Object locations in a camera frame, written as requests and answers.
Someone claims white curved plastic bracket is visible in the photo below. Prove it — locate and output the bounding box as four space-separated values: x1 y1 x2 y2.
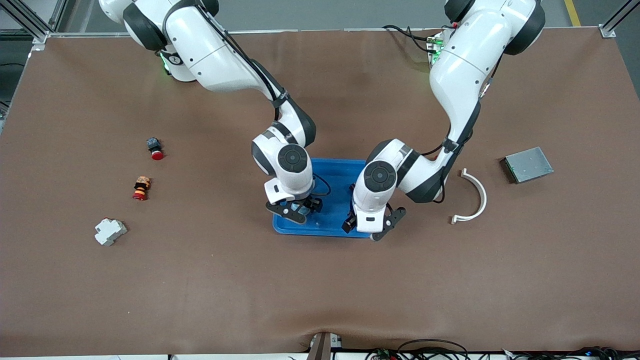
451 168 488 225

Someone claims red button orange black body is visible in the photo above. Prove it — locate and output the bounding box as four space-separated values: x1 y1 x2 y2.
132 176 152 201

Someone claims white circuit breaker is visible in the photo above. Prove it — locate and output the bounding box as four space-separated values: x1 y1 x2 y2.
94 218 128 247

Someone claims black floor cable bundle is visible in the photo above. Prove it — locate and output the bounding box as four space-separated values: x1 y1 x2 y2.
365 339 640 360

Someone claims table cover mat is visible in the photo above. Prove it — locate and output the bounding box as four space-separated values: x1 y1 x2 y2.
0 27 640 357

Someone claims grey metal box module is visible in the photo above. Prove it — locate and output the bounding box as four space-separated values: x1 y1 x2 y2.
500 146 555 185

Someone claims aluminium frame corner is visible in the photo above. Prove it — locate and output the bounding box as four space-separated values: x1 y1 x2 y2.
10 0 68 46
600 0 633 38

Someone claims black arm base cable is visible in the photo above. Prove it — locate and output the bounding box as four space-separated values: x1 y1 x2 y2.
382 24 441 53

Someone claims blue plastic tray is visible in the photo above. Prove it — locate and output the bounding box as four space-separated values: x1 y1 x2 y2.
272 157 378 239

